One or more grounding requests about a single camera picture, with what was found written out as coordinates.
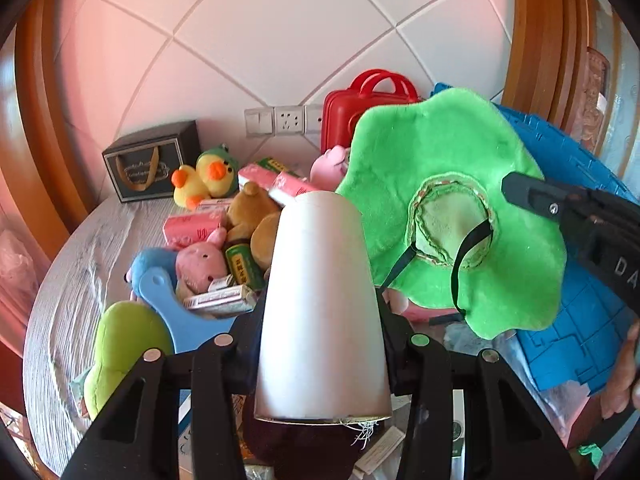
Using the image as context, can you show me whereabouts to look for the dark maroon cloth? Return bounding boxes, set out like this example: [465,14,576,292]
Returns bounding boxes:
[242,407,362,480]

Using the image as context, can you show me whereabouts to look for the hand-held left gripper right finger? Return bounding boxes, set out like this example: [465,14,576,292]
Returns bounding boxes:
[377,300,586,480]

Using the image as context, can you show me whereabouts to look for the green plush hat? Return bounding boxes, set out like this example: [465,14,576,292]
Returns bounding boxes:
[334,87,567,342]

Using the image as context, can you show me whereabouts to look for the small green box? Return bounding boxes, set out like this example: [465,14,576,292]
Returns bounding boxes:
[224,243,267,292]

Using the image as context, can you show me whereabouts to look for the pink white tissue pack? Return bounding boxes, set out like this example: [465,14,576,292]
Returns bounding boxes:
[237,156,301,192]

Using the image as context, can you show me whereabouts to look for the person's right hand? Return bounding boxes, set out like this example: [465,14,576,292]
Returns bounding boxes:
[600,321,640,420]

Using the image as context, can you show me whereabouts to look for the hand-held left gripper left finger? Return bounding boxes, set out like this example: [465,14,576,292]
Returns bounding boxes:
[60,302,266,480]

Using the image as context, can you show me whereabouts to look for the lime green plush toy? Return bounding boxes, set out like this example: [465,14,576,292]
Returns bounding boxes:
[82,302,176,422]

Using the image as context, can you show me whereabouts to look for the pink carton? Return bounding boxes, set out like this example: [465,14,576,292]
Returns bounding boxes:
[268,170,322,207]

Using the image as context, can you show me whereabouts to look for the cloth-covered round desktop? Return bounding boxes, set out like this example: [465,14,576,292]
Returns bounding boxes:
[22,180,571,478]

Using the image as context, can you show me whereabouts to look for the rolled patterned blankets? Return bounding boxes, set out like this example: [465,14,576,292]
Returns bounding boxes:
[582,47,613,156]

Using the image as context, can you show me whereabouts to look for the brown teddy bear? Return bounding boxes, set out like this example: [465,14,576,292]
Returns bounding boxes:
[226,181,283,273]

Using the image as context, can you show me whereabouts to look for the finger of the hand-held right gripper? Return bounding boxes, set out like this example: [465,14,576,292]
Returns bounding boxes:
[501,172,596,226]

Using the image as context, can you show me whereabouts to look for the green cloth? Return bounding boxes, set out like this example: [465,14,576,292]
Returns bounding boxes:
[576,441,605,467]

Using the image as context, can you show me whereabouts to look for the red toy suitcase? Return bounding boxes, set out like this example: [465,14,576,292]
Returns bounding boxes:
[320,69,421,154]

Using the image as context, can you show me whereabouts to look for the white wall socket panel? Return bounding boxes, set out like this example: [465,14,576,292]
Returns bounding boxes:
[244,104,326,136]

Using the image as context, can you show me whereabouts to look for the slim white medicine box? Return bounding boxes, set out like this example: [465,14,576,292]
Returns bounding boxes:
[183,283,259,317]

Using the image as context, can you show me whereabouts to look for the blue plastic long-handled tool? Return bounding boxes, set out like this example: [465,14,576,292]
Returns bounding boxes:
[136,267,242,354]

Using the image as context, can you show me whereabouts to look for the green hooded duck plush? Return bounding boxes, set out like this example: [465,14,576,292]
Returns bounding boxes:
[195,144,239,199]

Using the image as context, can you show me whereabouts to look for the blue plastic crate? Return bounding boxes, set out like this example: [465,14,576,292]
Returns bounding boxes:
[429,82,640,397]

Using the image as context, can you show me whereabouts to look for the pink pig plush blue dress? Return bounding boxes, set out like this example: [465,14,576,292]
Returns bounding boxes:
[125,227,232,307]

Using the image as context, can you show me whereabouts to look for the dark gift bag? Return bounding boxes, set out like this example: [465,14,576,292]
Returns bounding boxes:
[102,120,202,204]

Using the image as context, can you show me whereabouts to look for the yellow duck plush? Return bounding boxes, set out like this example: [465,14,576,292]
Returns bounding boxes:
[171,164,212,211]

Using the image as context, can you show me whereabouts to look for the pink tissue packet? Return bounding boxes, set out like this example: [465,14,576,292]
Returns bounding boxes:
[164,209,229,252]

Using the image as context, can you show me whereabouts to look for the white cylinder cup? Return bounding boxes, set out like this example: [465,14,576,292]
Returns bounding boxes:
[253,190,394,424]

